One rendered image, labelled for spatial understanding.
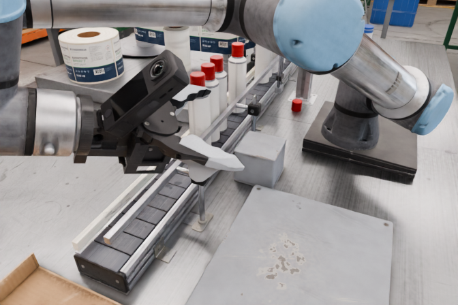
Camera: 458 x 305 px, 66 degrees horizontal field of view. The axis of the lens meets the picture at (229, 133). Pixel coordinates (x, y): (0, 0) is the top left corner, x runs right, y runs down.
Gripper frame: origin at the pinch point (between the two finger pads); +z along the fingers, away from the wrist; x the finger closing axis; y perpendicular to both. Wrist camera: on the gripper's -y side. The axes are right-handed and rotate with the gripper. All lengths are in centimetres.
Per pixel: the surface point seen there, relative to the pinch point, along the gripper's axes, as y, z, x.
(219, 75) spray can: 14.8, 16.8, -31.6
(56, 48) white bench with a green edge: 139, 0, -206
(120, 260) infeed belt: 29.1, -9.4, 5.6
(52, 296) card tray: 37.3, -19.0, 6.7
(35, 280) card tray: 39.6, -21.4, 2.5
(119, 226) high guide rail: 21.3, -11.1, 3.3
